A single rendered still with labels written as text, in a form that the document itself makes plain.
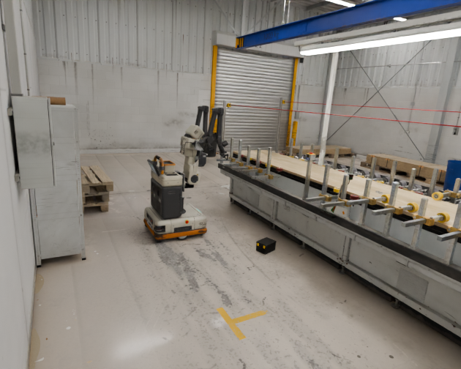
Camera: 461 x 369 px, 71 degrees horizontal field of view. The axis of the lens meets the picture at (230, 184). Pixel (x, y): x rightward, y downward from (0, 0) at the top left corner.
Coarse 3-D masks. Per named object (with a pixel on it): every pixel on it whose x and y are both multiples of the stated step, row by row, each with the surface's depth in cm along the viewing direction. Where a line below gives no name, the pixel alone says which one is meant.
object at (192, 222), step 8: (152, 208) 422; (184, 208) 430; (192, 208) 432; (144, 216) 426; (152, 216) 397; (160, 216) 396; (184, 216) 401; (192, 216) 403; (200, 216) 406; (160, 224) 379; (168, 224) 383; (176, 224) 388; (184, 224) 394; (192, 224) 399; (200, 224) 404; (152, 232) 393; (160, 232) 382; (168, 232) 386; (176, 232) 391; (184, 232) 396; (192, 232) 401; (200, 232) 407
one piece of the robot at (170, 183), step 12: (156, 156) 393; (156, 180) 395; (168, 180) 374; (180, 180) 380; (156, 192) 398; (168, 192) 378; (180, 192) 384; (156, 204) 401; (168, 204) 381; (180, 204) 389; (168, 216) 385; (180, 216) 394
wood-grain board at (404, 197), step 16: (272, 160) 470; (288, 160) 479; (304, 176) 381; (320, 176) 384; (336, 176) 390; (352, 192) 324; (384, 192) 332; (400, 192) 336; (432, 208) 287; (448, 208) 290; (448, 224) 248
